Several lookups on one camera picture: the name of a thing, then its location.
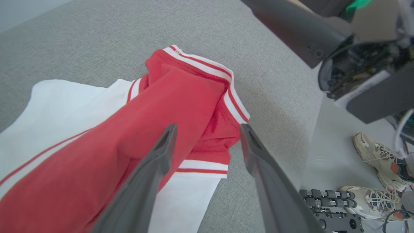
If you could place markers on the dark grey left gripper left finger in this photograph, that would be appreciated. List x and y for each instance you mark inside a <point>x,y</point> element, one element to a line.
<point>142,194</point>

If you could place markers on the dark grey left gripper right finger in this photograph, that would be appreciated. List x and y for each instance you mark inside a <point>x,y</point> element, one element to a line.
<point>278,200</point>

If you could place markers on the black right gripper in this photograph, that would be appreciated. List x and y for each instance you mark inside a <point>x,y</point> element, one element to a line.
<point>300,32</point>

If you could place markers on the red Bulls jersey white sleeves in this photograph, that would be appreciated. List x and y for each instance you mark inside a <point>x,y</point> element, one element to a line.
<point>161,106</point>

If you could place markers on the black robot base with rollers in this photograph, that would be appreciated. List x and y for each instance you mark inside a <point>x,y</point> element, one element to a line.
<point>333,213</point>

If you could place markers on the beige sneaker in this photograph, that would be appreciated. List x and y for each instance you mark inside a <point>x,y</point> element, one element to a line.
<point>368,200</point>
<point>378,158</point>

